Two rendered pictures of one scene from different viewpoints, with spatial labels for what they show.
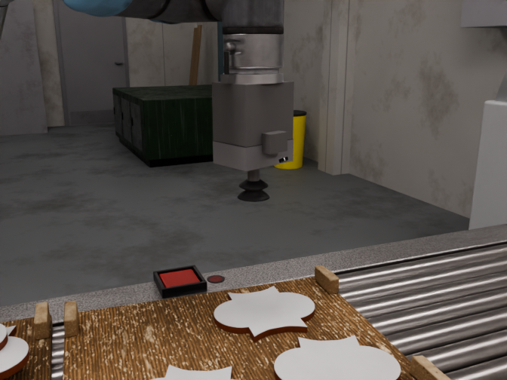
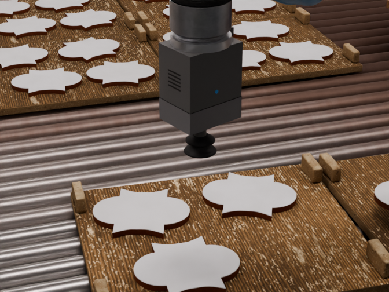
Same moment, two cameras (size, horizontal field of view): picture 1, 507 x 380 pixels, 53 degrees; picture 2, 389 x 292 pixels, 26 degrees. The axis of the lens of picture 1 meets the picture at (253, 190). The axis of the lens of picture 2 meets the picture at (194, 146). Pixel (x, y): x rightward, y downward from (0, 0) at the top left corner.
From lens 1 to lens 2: 1.66 m
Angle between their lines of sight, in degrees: 136
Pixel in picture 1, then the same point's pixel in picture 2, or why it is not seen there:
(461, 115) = not seen: outside the picture
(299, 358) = (168, 215)
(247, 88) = not seen: hidden behind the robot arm
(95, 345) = (343, 245)
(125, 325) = (326, 265)
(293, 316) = (161, 254)
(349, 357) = (128, 215)
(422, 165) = not seen: outside the picture
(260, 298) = (189, 277)
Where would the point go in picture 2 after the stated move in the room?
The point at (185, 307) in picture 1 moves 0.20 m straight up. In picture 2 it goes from (271, 284) to (278, 154)
